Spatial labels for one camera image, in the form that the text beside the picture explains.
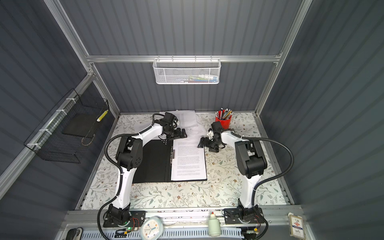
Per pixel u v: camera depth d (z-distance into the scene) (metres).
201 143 0.89
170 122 0.87
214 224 0.65
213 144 0.85
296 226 0.70
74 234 0.67
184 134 0.96
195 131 1.09
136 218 0.73
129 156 0.61
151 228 0.69
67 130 0.74
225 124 1.04
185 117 1.19
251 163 0.53
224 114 1.02
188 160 0.94
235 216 0.74
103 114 0.83
